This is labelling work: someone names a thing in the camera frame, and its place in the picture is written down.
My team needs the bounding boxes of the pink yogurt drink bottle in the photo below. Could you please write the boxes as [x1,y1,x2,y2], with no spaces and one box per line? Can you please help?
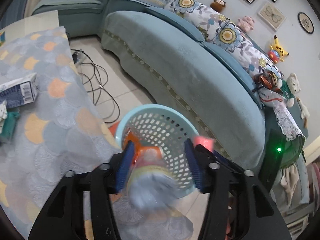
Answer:
[126,153,178,213]

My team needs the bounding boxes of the grey scallop pattern tablecloth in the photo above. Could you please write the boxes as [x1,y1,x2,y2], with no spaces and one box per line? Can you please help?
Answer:
[1,27,120,238]

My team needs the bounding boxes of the red snack wrapper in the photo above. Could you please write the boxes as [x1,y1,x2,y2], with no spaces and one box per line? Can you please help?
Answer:
[122,129,164,165]

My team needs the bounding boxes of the small teal packet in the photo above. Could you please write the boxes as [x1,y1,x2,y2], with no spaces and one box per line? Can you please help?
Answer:
[1,111,20,144]

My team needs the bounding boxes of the blue white milk carton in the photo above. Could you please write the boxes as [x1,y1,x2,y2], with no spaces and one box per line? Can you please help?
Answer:
[0,73,39,108]

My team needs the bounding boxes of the light blue plastic basket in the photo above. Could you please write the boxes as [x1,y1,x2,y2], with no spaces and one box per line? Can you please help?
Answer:
[115,104,199,198]

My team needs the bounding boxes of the white teddy bear plush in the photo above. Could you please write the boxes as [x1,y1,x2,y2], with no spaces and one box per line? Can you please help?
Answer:
[280,73,311,128]

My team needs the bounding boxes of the yellow pikachu plush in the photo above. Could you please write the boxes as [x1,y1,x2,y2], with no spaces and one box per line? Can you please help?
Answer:
[267,35,289,64]

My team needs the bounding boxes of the teal blue sofa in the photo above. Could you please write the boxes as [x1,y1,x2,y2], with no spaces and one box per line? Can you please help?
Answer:
[31,0,311,205]

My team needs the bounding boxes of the colourful puzzle cube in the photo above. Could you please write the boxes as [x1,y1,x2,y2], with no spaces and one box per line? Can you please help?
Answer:
[0,32,5,46]

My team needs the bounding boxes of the floral long cushion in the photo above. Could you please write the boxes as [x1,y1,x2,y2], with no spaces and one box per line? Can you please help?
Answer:
[164,0,283,79]

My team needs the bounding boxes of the pink plush toy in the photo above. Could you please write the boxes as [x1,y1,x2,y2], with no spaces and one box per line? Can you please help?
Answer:
[236,16,255,33]

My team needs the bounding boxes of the round black framed picture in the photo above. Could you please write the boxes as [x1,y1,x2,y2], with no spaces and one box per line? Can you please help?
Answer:
[298,12,314,34]

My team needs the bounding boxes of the brown monkey plush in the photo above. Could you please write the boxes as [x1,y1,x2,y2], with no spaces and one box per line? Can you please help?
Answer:
[210,0,226,13]

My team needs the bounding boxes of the black floor cables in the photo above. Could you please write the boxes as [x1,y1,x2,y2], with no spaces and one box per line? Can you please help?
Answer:
[70,49,121,124]

